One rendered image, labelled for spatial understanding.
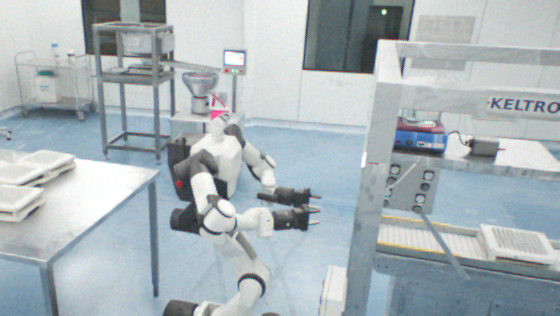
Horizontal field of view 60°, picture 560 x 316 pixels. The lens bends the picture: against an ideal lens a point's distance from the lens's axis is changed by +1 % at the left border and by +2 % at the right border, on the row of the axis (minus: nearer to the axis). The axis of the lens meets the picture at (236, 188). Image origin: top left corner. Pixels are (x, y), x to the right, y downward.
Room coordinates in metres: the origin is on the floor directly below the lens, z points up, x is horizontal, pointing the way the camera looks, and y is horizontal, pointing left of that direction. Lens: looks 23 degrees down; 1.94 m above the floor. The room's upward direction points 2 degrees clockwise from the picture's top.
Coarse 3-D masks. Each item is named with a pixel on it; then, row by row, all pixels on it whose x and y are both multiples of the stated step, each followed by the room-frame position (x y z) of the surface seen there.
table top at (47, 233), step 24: (72, 168) 2.70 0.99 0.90; (96, 168) 2.71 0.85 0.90; (120, 168) 2.72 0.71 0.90; (144, 168) 2.74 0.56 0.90; (48, 192) 2.33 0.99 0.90; (72, 192) 2.34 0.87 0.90; (96, 192) 2.35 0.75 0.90; (120, 192) 2.36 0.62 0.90; (48, 216) 2.05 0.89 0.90; (72, 216) 2.06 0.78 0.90; (96, 216) 2.07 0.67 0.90; (0, 240) 1.81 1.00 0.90; (24, 240) 1.82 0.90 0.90; (48, 240) 1.82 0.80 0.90; (72, 240) 1.83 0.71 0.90; (48, 264) 1.67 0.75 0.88
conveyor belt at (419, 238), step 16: (384, 224) 2.00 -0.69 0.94; (384, 240) 1.85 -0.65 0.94; (400, 240) 1.86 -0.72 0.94; (416, 240) 1.86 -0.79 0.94; (432, 240) 1.87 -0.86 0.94; (448, 240) 1.87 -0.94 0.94; (464, 240) 1.88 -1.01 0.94; (416, 256) 1.73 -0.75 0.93; (480, 256) 1.74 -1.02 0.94; (512, 272) 1.64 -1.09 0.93
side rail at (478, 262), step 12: (396, 252) 1.74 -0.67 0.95; (408, 252) 1.73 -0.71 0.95; (420, 252) 1.71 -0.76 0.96; (432, 252) 1.70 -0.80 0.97; (480, 264) 1.66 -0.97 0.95; (492, 264) 1.65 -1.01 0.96; (504, 264) 1.63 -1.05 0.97; (516, 264) 1.63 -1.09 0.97; (540, 276) 1.60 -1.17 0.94; (552, 276) 1.59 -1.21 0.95
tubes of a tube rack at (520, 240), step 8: (504, 232) 1.81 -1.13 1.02; (512, 232) 1.81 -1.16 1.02; (520, 232) 1.81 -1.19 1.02; (504, 240) 1.74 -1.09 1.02; (512, 240) 1.74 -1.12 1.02; (520, 240) 1.75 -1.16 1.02; (528, 240) 1.75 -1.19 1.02; (536, 240) 1.75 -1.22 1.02; (528, 248) 1.69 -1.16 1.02; (536, 248) 1.69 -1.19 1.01
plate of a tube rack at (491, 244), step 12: (480, 228) 1.87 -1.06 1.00; (504, 228) 1.86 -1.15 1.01; (492, 240) 1.75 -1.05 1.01; (540, 240) 1.77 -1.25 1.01; (492, 252) 1.67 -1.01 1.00; (504, 252) 1.66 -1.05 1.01; (516, 252) 1.66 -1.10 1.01; (528, 252) 1.66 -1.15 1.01; (552, 252) 1.67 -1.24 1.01; (552, 264) 1.61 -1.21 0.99
